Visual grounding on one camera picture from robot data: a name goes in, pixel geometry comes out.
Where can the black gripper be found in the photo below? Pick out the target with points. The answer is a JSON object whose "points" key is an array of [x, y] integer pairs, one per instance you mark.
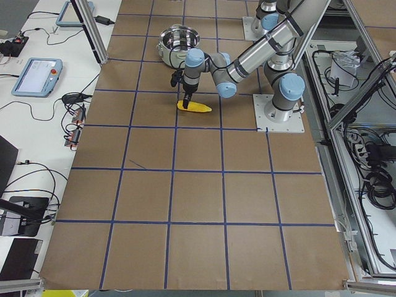
{"points": [[189, 89]]}

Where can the yellow corn cob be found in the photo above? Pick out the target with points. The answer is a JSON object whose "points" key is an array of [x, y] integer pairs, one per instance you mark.
{"points": [[194, 107]]}

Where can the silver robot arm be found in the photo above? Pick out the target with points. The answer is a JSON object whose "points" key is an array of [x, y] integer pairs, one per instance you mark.
{"points": [[269, 16], [291, 21]]}

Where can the pale green electric pot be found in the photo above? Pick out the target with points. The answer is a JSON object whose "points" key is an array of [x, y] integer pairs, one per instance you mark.
{"points": [[174, 43]]}

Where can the black power adapter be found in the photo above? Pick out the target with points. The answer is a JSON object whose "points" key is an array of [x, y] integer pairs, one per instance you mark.
{"points": [[103, 20]]}

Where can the far blue teach pendant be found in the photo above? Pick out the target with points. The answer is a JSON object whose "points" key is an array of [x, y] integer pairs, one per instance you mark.
{"points": [[67, 16]]}

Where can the blue teach pendant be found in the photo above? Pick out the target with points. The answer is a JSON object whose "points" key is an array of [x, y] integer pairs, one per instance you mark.
{"points": [[67, 16], [38, 78]]}

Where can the near blue teach pendant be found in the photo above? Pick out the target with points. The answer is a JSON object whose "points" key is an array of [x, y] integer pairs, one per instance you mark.
{"points": [[38, 78]]}

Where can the black monitor stand base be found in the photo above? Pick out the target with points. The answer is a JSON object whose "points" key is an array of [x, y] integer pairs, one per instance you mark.
{"points": [[22, 215]]}

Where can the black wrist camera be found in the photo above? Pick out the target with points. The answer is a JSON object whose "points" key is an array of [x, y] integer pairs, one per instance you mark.
{"points": [[176, 77]]}

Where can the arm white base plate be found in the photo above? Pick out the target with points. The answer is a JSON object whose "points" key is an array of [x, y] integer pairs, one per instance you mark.
{"points": [[270, 119], [253, 29]]}

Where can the aluminium frame post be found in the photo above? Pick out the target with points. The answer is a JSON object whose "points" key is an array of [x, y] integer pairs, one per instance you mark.
{"points": [[87, 21]]}

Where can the aluminium side frame rail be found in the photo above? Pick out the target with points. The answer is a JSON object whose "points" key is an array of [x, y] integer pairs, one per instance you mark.
{"points": [[350, 63]]}

